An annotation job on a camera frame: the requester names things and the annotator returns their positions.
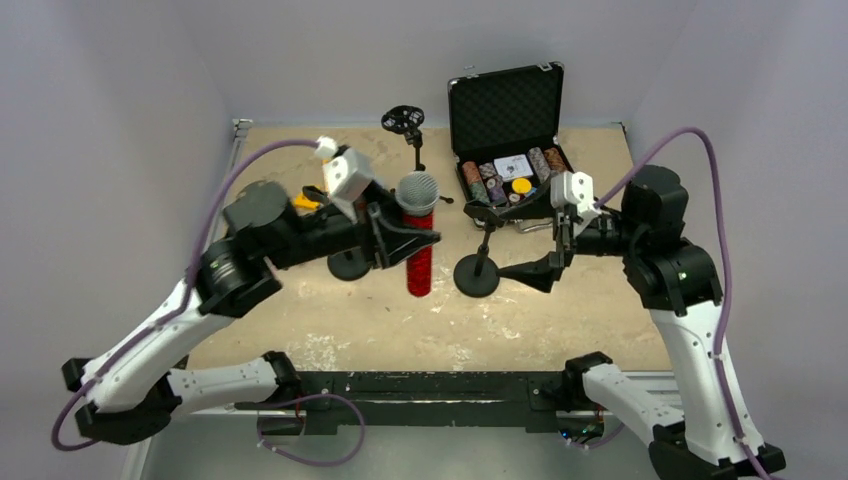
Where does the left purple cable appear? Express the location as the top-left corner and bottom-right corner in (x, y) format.
(50, 135), (339, 453)

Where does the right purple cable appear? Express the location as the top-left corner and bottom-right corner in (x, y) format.
(592, 127), (776, 480)

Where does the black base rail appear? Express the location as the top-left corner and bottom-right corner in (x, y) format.
(235, 369), (624, 439)

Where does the red glitter microphone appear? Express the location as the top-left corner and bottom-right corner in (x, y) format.
(395, 170), (441, 299)

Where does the black poker chip case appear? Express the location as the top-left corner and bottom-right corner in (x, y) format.
(448, 62), (573, 207)

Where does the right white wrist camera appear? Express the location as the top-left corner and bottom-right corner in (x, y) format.
(549, 172), (599, 222)

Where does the round-base mic stand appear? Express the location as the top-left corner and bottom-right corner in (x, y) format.
(302, 185), (372, 282)
(453, 200), (506, 298)

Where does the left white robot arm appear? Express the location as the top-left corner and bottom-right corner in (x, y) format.
(62, 172), (440, 446)

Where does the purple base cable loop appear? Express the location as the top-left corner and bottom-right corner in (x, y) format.
(256, 393), (366, 468)

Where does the black tripod mic stand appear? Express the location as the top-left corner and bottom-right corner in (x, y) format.
(380, 105), (454, 218)

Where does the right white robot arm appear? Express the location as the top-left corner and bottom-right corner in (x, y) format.
(494, 165), (787, 479)

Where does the white card deck box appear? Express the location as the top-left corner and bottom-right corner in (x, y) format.
(492, 154), (534, 182)

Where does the yellow dealer chip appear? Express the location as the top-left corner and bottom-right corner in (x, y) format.
(510, 178), (534, 196)

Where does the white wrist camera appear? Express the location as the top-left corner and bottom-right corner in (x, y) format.
(322, 148), (375, 224)
(549, 172), (599, 222)

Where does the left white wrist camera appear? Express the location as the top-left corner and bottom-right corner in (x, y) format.
(322, 148), (375, 224)

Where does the yellow triangle stand near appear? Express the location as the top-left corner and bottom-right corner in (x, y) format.
(292, 193), (322, 212)

